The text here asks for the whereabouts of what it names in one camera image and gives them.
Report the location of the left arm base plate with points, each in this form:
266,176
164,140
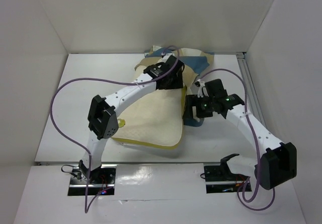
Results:
103,183

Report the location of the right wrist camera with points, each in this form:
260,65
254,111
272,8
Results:
213,89

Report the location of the cream quilted pillow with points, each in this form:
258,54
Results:
155,120

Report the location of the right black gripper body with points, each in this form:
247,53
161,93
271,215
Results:
189,107

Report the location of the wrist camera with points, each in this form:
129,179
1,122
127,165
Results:
213,89
172,64

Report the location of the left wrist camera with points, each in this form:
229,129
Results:
172,64

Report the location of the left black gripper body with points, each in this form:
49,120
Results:
174,76

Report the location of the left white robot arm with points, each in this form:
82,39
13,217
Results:
104,111

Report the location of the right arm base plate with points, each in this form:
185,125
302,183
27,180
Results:
218,181

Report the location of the blue beige patchwork pillowcase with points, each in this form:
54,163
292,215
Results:
189,62

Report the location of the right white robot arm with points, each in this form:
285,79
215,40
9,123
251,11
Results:
275,163

